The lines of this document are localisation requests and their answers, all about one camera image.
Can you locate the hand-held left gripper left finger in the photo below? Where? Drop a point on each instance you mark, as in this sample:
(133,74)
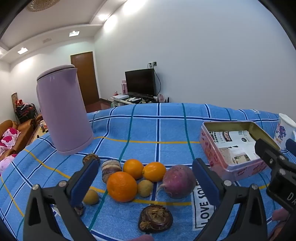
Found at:
(84,183)

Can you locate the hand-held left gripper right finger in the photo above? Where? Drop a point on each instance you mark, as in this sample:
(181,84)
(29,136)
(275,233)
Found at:
(205,183)

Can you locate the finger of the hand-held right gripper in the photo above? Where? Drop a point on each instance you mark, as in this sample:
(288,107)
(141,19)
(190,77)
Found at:
(266,150)
(291,145)

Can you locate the small tan potato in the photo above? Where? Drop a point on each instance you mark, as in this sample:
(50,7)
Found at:
(145,188)
(91,197)

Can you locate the small dark brown taro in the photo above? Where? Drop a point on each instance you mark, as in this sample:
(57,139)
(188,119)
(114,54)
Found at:
(88,157)
(80,210)

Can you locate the purple radish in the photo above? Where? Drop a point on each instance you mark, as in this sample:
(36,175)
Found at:
(178,183)

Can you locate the striped taro chunk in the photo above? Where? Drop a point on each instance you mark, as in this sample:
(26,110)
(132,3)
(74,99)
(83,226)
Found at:
(111,168)

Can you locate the pink tin box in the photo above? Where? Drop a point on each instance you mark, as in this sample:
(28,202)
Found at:
(209,148)

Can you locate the large round orange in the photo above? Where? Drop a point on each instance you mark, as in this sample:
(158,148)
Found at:
(122,186)

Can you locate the oval orange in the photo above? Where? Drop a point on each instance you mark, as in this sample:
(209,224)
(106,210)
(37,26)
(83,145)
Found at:
(154,171)

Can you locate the large dark brown taro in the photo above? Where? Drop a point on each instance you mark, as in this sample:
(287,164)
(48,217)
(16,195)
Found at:
(155,219)

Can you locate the person's right hand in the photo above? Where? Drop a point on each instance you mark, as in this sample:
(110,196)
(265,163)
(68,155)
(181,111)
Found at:
(281,215)

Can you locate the person's left hand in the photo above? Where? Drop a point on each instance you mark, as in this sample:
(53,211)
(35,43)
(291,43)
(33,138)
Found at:
(145,238)

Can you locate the white floral mug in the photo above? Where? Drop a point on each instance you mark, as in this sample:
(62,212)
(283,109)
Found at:
(281,132)

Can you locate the printed paper sheet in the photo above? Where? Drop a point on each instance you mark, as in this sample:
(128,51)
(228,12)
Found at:
(233,146)

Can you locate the wooden coffee table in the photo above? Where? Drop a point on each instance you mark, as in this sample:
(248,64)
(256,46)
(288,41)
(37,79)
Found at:
(38,132)

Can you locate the purple electric kettle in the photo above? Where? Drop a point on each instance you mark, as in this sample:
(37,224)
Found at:
(62,111)

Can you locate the blue plaid blanket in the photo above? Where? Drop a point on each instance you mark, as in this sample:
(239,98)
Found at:
(143,129)

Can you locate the brown leather sofa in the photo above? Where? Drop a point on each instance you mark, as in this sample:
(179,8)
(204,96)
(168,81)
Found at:
(25,129)

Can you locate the pink floral pillow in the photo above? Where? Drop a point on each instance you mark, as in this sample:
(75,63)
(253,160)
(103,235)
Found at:
(7,162)
(10,135)
(3,147)

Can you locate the white television stand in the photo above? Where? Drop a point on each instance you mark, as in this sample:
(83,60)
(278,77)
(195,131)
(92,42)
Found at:
(129,102)

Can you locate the stack of dark chairs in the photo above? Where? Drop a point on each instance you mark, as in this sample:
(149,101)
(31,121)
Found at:
(25,111)

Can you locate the white set-top device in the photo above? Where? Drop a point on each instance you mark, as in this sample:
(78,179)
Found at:
(120,96)

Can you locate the black router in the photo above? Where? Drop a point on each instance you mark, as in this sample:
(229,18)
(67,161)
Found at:
(163,99)

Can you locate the brown wooden door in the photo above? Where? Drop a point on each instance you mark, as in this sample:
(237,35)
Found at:
(84,76)

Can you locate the black television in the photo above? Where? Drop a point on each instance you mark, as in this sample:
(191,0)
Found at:
(140,82)

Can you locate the square ceiling light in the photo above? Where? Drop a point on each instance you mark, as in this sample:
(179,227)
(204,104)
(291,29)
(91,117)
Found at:
(22,50)
(74,33)

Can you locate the gold ceiling medallion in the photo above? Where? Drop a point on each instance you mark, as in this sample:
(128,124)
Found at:
(42,4)

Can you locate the wall power outlet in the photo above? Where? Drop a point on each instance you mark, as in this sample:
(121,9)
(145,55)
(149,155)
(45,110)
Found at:
(152,63)

